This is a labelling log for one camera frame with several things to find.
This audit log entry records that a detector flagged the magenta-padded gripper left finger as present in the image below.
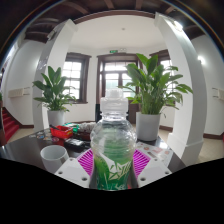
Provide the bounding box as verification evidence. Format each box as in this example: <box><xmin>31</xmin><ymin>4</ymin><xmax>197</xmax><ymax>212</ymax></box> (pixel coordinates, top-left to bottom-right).
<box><xmin>54</xmin><ymin>148</ymin><xmax>96</xmax><ymax>190</ymax></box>

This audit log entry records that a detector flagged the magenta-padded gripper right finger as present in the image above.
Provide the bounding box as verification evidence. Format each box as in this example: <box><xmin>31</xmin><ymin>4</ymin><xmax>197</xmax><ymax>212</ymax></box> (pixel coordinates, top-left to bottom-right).
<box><xmin>132</xmin><ymin>148</ymin><xmax>173</xmax><ymax>189</ymax></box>

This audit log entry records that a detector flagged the clear green-labelled drink bottle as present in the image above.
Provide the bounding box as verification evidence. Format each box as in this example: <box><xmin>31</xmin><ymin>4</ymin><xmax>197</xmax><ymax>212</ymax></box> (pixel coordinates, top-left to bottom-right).
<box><xmin>89</xmin><ymin>87</ymin><xmax>138</xmax><ymax>192</ymax></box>

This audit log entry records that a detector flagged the white printed board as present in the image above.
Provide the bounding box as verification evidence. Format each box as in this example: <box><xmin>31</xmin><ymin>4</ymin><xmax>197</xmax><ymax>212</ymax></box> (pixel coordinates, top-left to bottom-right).
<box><xmin>135</xmin><ymin>141</ymin><xmax>175</xmax><ymax>168</ymax></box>

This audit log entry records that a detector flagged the white cup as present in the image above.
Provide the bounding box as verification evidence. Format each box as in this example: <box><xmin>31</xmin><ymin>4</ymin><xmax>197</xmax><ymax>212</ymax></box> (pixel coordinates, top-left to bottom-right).
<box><xmin>39</xmin><ymin>144</ymin><xmax>70</xmax><ymax>175</ymax></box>

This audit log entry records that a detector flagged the red plastic basket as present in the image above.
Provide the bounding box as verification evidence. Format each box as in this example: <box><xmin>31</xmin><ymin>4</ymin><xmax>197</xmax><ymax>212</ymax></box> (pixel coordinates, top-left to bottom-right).
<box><xmin>49</xmin><ymin>124</ymin><xmax>74</xmax><ymax>140</ymax></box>

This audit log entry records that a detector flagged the dark tray with snacks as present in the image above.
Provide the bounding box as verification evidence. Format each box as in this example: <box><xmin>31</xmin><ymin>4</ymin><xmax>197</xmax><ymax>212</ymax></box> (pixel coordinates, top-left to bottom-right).
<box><xmin>72</xmin><ymin>121</ymin><xmax>98</xmax><ymax>142</ymax></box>

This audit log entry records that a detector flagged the red carpeted staircase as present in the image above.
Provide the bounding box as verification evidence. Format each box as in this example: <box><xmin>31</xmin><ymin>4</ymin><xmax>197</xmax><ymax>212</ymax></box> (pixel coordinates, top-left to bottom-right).
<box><xmin>1</xmin><ymin>106</ymin><xmax>22</xmax><ymax>144</ymax></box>

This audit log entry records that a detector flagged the potted plant in short white pot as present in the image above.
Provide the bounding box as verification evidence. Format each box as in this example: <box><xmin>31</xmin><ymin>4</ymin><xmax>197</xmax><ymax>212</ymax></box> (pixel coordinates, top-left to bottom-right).
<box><xmin>31</xmin><ymin>65</ymin><xmax>78</xmax><ymax>128</ymax></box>

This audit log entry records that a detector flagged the potted plant in tall white pot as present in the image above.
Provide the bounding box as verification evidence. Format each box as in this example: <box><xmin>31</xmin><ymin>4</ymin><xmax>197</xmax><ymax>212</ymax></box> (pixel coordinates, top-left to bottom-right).
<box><xmin>117</xmin><ymin>52</ymin><xmax>195</xmax><ymax>142</ymax></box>

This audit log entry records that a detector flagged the dark-framed glass door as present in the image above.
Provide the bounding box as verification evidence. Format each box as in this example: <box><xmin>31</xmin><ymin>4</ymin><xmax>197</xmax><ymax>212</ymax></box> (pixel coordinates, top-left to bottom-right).
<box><xmin>95</xmin><ymin>52</ymin><xmax>141</xmax><ymax>125</ymax></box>

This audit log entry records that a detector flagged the white wall radiator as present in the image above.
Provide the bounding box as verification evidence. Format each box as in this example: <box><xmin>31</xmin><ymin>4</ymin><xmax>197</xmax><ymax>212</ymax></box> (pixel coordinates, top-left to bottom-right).
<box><xmin>7</xmin><ymin>86</ymin><xmax>32</xmax><ymax>99</ymax></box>
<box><xmin>212</xmin><ymin>87</ymin><xmax>224</xmax><ymax>102</ymax></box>

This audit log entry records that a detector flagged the wall lamp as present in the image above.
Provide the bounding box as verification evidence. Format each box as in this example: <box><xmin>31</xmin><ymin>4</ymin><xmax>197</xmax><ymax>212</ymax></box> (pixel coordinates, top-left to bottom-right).
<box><xmin>197</xmin><ymin>54</ymin><xmax>207</xmax><ymax>66</ymax></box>

